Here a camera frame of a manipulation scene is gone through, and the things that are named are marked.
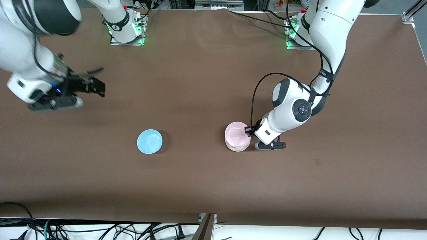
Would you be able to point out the aluminium frame corner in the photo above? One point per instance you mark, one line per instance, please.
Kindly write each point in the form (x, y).
(408, 16)

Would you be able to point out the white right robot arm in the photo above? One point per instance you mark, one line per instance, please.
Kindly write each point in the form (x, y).
(20, 50)

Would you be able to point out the aluminium profile post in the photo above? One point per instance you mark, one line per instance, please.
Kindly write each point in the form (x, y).
(204, 230)

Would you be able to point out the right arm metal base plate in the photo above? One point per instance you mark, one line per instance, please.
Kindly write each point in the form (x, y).
(141, 41)

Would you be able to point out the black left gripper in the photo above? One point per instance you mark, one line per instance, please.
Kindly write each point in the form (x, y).
(254, 130)

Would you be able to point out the pink bowl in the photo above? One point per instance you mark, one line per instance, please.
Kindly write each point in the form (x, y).
(236, 134)

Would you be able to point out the black power plug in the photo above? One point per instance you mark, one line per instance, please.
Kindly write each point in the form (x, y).
(180, 232)

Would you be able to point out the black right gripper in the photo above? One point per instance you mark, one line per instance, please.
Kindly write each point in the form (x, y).
(75, 83)

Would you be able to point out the silver background rail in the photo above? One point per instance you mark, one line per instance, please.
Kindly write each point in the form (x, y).
(218, 4)

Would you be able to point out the white bowl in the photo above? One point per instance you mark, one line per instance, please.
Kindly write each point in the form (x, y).
(237, 149)

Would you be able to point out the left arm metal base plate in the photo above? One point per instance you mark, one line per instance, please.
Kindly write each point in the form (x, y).
(289, 46)

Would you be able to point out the brown table cover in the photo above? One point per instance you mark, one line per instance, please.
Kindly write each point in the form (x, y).
(200, 183)

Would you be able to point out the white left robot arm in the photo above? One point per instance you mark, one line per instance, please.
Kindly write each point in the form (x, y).
(333, 33)

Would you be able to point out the light blue bowl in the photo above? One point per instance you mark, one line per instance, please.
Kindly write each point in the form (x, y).
(149, 141)

